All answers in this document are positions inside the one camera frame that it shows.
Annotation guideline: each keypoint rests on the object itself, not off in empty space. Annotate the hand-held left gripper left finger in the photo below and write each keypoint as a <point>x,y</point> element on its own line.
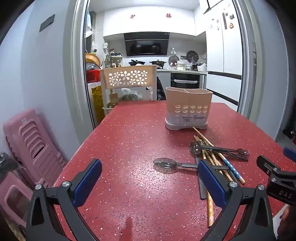
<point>89,183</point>

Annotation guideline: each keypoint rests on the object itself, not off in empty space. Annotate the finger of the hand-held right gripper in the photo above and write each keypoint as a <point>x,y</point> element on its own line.
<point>291,153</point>
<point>271,168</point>

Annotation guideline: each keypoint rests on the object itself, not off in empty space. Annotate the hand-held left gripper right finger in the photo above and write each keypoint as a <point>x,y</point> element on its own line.
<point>211,185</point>

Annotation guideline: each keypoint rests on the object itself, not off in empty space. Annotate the blue patterned wooden chopstick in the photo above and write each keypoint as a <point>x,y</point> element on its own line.
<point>231,167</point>

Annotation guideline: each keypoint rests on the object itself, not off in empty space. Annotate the beige plastic utensil holder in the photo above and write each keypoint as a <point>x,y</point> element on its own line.
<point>188,102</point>

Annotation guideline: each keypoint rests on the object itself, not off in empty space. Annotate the person's right hand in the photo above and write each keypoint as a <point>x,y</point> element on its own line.
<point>290,222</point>

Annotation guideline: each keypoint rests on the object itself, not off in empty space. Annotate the single pink plastic stool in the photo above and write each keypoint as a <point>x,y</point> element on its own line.
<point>13,201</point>

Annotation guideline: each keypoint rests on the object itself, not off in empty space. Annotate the yellow cooking oil bottle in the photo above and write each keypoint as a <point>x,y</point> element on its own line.
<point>97,104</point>

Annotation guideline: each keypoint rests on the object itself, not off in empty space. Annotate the black plastic bag on stool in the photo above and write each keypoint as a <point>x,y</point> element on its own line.
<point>8,165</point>

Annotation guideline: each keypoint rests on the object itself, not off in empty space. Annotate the small cardboard box in cart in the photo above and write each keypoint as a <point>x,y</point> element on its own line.
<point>113,99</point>

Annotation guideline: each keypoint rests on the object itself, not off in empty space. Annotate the bag of green vegetables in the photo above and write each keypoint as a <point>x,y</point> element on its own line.
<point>130,95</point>

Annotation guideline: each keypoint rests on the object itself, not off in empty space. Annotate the black built-in oven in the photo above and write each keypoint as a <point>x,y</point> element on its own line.
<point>185,81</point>

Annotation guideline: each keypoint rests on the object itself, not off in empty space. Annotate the large black plastic bag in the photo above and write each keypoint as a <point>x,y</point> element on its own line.
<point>160,89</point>

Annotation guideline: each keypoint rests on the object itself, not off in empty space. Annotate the beige flower-cutout storage cart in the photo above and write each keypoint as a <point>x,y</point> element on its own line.
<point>128,77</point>

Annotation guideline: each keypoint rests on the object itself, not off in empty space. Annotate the white refrigerator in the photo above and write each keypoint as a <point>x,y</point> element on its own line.
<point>222,58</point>

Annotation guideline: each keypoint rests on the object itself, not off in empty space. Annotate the white rice cooker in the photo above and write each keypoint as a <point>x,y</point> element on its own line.
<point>202,67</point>

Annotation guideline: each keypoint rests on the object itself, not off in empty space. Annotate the white steamer pot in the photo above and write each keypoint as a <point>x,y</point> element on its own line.
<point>181,65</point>

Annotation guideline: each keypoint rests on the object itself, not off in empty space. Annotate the orange plastic basin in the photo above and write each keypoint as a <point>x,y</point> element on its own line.
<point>92,59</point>

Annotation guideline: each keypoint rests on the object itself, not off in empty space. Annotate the rack of seasoning bottles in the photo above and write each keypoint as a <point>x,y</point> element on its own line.
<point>113,61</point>

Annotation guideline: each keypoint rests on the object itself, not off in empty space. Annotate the black wok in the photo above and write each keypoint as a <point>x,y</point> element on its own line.
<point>137,62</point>

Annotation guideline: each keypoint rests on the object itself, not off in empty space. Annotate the black round divided rack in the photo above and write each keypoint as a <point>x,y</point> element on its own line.
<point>192,56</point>

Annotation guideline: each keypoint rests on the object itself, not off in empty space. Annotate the round patterned trivet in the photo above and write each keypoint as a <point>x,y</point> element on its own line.
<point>173,60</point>

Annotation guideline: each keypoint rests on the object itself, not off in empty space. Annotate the brown cooking pot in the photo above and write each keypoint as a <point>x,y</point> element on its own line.
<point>158,62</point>

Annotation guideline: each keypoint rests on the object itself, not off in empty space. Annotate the white hanging plastic bag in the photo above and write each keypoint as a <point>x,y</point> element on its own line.
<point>93,47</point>

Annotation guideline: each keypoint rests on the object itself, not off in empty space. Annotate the group of fridge magnets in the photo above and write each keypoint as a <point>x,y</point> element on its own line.
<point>231,26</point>

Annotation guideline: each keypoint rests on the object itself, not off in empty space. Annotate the black range hood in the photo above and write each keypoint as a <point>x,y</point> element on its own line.
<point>146,46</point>

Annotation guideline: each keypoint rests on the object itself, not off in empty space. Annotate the white upper kitchen cabinets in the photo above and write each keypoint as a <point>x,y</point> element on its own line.
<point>150,24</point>

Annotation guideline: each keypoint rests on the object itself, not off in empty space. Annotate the dark wall switch panel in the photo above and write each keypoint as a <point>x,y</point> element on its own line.
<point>47,23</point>

